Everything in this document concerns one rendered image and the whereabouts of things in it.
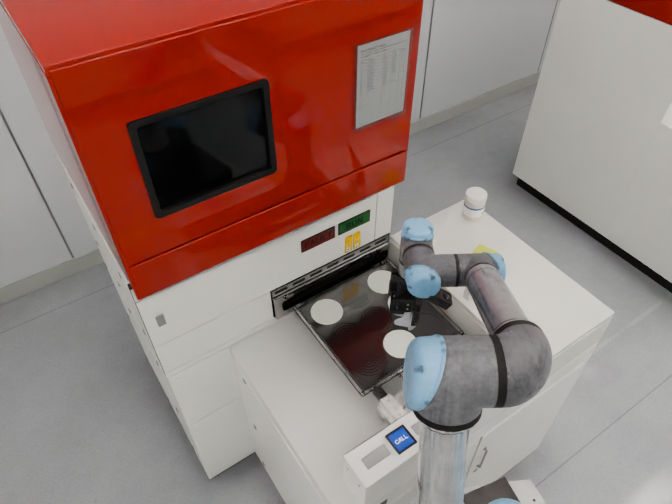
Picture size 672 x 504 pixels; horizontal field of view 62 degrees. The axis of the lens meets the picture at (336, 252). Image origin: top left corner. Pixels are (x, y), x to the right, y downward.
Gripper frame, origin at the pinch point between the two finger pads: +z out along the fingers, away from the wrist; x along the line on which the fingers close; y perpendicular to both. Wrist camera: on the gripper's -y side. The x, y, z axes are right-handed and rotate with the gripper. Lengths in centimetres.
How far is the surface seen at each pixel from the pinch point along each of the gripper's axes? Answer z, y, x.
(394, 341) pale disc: 10.7, 3.8, -3.5
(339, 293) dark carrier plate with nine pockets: 9.3, 20.1, -21.5
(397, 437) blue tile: 7.2, 5.5, 29.6
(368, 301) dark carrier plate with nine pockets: 9.6, 11.1, -18.4
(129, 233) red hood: -40, 65, 11
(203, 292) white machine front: -9, 57, -3
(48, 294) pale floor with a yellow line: 95, 173, -102
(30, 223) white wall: 53, 171, -109
